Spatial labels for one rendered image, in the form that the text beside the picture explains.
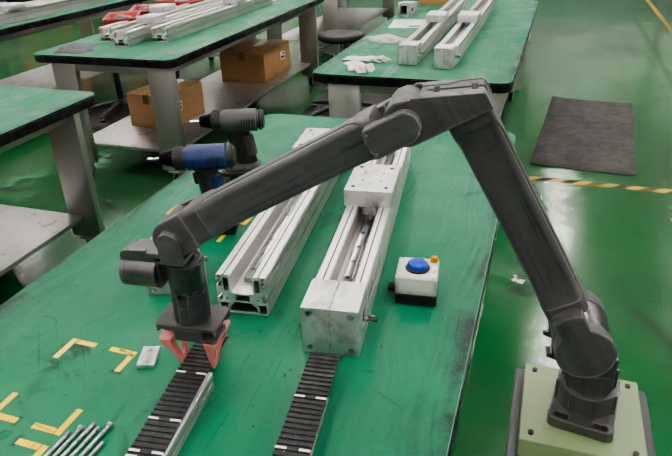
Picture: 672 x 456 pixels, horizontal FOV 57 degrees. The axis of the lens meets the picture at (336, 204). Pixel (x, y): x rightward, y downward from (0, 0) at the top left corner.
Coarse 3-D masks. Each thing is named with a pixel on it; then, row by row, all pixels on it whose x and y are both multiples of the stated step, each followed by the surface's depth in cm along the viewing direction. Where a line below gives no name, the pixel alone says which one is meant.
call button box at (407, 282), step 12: (432, 264) 121; (396, 276) 117; (408, 276) 117; (420, 276) 117; (432, 276) 117; (396, 288) 118; (408, 288) 117; (420, 288) 117; (432, 288) 116; (396, 300) 119; (408, 300) 119; (420, 300) 118; (432, 300) 118
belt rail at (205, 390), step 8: (208, 376) 98; (208, 384) 98; (200, 392) 95; (208, 392) 98; (200, 400) 95; (192, 408) 92; (200, 408) 95; (184, 416) 91; (192, 416) 93; (184, 424) 90; (192, 424) 92; (176, 432) 88; (184, 432) 90; (176, 440) 87; (184, 440) 90; (168, 448) 85; (176, 448) 87
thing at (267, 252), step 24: (312, 192) 147; (264, 216) 136; (288, 216) 142; (312, 216) 147; (240, 240) 127; (264, 240) 135; (288, 240) 127; (240, 264) 121; (264, 264) 118; (288, 264) 128; (240, 288) 118; (264, 288) 115; (240, 312) 118; (264, 312) 118
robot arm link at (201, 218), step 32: (352, 128) 76; (384, 128) 72; (416, 128) 71; (288, 160) 80; (320, 160) 79; (352, 160) 78; (224, 192) 84; (256, 192) 83; (288, 192) 82; (160, 224) 87; (192, 224) 86; (224, 224) 86
